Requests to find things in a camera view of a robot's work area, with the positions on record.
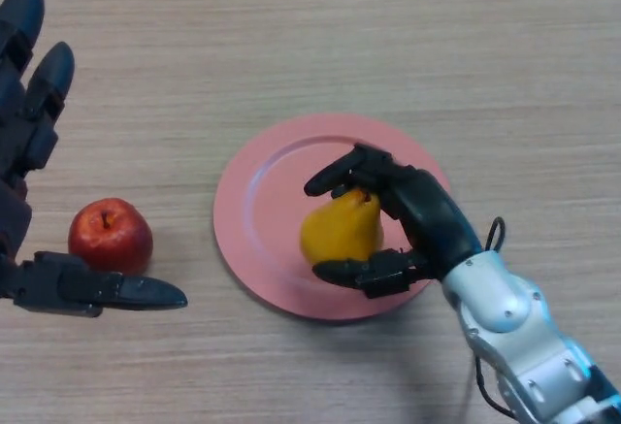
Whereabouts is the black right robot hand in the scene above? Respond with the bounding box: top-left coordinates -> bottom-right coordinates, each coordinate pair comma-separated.
304,142 -> 485,300

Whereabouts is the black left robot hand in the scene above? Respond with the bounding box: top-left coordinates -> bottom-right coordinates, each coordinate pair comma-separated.
0,0 -> 189,318

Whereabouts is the yellow pear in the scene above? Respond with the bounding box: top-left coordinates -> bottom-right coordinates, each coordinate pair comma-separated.
299,188 -> 385,268

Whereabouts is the pink round plate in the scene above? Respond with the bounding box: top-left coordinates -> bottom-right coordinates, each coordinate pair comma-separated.
212,113 -> 452,322

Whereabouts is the red apple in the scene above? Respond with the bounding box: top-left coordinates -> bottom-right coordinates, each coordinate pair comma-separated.
67,197 -> 154,276

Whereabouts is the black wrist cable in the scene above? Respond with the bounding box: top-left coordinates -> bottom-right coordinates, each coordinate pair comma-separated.
473,216 -> 516,420

